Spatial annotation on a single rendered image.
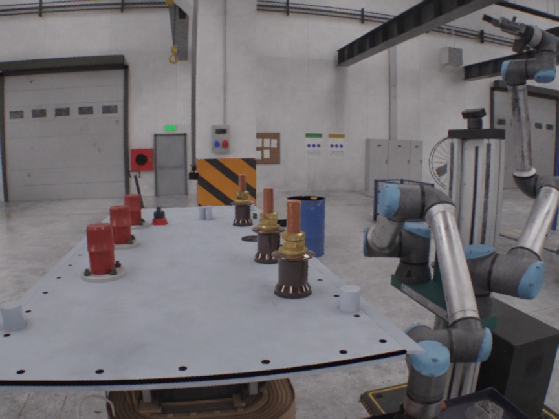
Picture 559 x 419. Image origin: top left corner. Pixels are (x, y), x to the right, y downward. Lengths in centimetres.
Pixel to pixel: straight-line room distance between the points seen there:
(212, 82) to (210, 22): 97
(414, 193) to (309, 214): 474
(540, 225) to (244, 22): 558
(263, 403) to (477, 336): 56
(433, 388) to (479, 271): 74
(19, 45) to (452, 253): 1576
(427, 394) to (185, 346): 55
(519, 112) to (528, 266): 72
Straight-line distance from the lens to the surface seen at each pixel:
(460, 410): 142
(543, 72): 186
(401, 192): 140
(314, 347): 68
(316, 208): 612
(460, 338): 108
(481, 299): 167
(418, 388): 97
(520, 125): 197
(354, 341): 71
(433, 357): 94
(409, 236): 198
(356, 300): 81
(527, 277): 156
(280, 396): 107
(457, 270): 121
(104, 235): 104
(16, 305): 83
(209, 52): 641
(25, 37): 1621
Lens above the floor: 168
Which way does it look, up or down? 9 degrees down
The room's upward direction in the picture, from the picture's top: straight up
